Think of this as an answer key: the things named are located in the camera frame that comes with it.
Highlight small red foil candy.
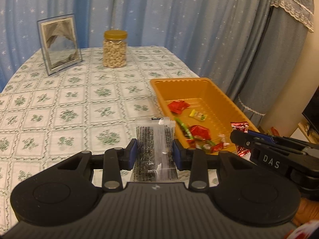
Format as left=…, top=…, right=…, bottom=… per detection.
left=230, top=121, right=250, bottom=157

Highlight small green candy packet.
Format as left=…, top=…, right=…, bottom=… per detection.
left=200, top=142, right=212, bottom=153

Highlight red snack bag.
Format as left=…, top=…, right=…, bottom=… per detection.
left=189, top=125, right=211, bottom=140

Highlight clear black snack packet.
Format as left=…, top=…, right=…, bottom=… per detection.
left=132, top=117, right=178, bottom=182

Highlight yellow red candy packet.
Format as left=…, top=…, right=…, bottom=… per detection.
left=189, top=110, right=207, bottom=121

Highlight red square snack packet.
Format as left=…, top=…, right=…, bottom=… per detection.
left=168, top=100, right=190, bottom=114

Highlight person right hand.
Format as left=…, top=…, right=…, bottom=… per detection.
left=292, top=198, right=319, bottom=226

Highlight white tv cabinet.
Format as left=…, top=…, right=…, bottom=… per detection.
left=290, top=122, right=318, bottom=144

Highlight orange plastic tray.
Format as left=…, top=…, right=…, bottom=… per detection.
left=150, top=78, right=258, bottom=153

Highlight black television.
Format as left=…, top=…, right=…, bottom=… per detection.
left=302, top=87, right=319, bottom=133

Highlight floral white tablecloth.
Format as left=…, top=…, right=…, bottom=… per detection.
left=0, top=45, right=250, bottom=232

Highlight grey lace-trimmed cover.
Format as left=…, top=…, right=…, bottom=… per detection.
left=235, top=0, right=315, bottom=126

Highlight blue star curtain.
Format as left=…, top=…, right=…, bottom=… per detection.
left=1, top=0, right=270, bottom=98

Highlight cashew jar gold lid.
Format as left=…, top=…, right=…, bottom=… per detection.
left=103, top=30, right=128, bottom=68

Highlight blue framed sand picture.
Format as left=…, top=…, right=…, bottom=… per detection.
left=37, top=14, right=82, bottom=75

